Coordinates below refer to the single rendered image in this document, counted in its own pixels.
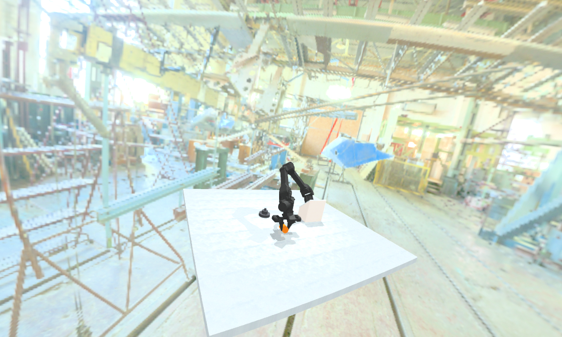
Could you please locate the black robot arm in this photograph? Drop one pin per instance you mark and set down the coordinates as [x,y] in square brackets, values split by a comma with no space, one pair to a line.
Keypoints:
[286,201]

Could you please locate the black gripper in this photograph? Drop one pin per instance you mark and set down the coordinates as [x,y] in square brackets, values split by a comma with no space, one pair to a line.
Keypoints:
[277,218]

